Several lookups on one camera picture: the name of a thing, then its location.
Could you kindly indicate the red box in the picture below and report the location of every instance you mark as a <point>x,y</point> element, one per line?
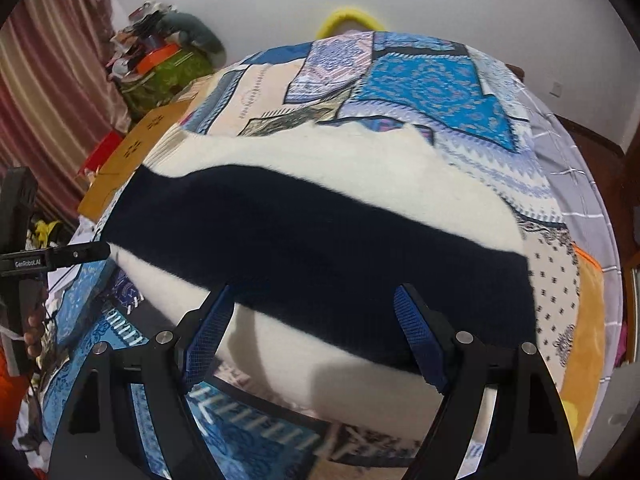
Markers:
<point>102,152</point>

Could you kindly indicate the wooden folding lap table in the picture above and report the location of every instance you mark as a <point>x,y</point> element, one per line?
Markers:
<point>130,150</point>

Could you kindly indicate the yellow cloth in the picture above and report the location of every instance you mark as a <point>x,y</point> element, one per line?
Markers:
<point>45,231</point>

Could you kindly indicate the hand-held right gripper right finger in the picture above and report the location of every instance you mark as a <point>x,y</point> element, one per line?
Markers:
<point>417,330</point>

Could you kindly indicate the striped pink curtain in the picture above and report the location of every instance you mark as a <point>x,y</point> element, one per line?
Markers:
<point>55,85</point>

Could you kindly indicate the grey plush toy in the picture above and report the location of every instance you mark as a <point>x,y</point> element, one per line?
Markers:
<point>197,30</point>

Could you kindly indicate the green patterned cloth bundle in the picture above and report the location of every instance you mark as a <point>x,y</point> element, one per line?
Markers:
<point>170,72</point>

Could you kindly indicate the white and navy fleece garment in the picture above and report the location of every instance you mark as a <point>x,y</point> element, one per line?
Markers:
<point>300,240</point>

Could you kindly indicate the orange box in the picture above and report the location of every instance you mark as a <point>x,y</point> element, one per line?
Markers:
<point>157,57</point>

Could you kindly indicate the person's left hand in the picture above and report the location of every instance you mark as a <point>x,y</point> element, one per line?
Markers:
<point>34,332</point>

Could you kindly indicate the orange cloth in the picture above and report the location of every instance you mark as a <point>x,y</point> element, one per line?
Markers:
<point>10,385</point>

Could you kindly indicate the orange floral blanket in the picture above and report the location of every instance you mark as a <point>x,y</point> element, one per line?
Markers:
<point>590,310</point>

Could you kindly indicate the white wall socket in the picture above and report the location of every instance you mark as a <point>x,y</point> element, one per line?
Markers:
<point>555,89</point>

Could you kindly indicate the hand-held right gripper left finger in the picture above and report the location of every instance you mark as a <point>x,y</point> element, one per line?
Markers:
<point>210,330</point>

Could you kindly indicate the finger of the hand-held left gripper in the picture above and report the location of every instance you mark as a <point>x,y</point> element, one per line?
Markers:
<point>87,253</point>

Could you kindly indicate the blue patchwork print bedsheet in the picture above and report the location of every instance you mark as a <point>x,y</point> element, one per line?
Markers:
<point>425,85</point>

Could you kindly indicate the grey checked sheet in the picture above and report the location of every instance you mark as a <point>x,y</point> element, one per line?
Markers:
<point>575,185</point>

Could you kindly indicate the pile of assorted clutter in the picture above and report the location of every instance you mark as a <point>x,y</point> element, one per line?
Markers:
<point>140,30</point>

